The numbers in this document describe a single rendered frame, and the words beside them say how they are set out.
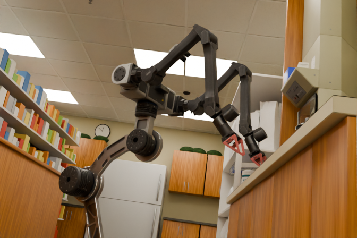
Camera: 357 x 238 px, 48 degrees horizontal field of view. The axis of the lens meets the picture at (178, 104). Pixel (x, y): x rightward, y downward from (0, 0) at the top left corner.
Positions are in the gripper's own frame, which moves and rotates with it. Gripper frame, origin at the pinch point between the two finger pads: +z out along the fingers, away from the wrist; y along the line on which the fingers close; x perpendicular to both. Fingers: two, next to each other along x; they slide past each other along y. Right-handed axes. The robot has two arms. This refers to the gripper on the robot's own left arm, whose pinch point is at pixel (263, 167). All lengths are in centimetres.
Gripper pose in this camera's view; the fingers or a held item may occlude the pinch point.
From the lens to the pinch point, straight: 226.8
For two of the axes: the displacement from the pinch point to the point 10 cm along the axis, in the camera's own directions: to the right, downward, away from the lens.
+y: 5.3, 3.4, 7.8
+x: -7.9, 5.3, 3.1
